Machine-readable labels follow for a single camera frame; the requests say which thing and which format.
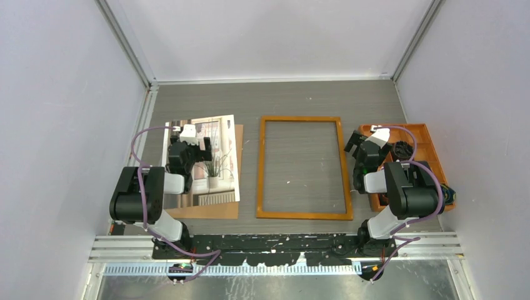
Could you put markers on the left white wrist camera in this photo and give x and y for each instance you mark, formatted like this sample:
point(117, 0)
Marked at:
point(188, 135)

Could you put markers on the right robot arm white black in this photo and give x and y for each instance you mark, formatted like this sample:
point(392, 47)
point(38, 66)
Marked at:
point(413, 191)

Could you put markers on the photo of plant by window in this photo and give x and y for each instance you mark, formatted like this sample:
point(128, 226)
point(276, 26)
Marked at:
point(216, 181)

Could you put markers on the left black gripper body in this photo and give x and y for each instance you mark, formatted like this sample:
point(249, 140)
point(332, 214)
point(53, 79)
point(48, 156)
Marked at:
point(194, 154)

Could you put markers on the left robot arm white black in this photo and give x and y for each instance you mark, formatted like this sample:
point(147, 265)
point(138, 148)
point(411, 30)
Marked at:
point(139, 193)

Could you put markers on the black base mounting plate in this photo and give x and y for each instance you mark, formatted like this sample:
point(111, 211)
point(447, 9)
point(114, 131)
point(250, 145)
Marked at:
point(336, 249)

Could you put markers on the brown cardboard backing board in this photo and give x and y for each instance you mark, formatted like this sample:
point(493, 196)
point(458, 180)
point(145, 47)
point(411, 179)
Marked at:
point(227, 210)

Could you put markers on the black rolled item in tray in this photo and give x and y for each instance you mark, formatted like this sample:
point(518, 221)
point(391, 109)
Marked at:
point(402, 151)

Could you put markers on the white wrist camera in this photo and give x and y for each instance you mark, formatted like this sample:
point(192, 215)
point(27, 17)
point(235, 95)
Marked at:
point(188, 135)
point(380, 135)

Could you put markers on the orange wooden picture frame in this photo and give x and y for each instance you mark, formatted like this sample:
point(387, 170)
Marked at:
point(348, 215)

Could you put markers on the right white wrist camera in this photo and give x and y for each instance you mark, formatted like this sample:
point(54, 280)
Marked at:
point(380, 135)

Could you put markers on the blue yellow rolled item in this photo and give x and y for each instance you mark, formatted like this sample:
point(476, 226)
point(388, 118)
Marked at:
point(449, 194)

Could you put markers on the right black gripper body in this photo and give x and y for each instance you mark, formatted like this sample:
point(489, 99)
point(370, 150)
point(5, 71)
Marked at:
point(384, 151)

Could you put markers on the aluminium rail at front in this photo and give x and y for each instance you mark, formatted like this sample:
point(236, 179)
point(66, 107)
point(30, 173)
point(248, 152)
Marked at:
point(132, 256)

